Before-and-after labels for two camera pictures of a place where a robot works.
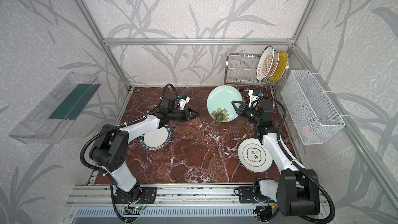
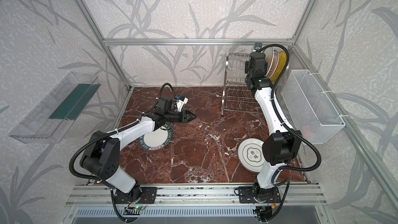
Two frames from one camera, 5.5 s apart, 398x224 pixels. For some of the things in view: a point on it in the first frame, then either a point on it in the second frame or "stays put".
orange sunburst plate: x=276 y=58 stays put
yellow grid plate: x=283 y=63 stays put
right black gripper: x=243 y=110 → x=256 y=57
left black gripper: x=181 y=113 stays put
